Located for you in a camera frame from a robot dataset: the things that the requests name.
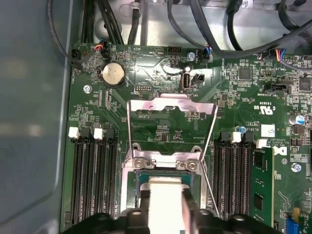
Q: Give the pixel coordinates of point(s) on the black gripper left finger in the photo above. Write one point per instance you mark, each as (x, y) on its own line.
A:
(131, 221)

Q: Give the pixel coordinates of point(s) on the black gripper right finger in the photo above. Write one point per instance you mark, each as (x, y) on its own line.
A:
(209, 223)

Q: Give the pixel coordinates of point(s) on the thin metal locking lever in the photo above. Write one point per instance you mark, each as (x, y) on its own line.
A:
(211, 190)

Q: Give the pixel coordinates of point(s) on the silver CPU plate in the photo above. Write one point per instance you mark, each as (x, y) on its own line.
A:
(165, 202)

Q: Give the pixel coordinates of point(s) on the metal CPU socket cover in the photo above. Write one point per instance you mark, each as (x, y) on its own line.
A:
(146, 104)

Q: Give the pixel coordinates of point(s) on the black RAM slot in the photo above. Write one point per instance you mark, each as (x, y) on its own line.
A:
(100, 175)
(88, 175)
(245, 175)
(231, 175)
(76, 175)
(219, 175)
(112, 175)

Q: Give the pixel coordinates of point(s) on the green RAM stick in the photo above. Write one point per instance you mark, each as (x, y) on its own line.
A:
(264, 185)

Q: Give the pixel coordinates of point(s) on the silver board screw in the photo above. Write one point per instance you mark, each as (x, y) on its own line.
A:
(87, 89)
(296, 167)
(190, 56)

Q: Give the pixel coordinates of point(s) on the green motherboard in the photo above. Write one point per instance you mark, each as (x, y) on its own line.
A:
(243, 97)

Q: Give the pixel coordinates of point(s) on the blue capped capacitor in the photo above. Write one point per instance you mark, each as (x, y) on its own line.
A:
(298, 119)

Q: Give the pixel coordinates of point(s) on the internal USB port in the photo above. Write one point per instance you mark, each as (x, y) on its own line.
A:
(185, 81)

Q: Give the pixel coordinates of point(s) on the round coin battery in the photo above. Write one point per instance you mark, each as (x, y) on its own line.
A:
(112, 74)

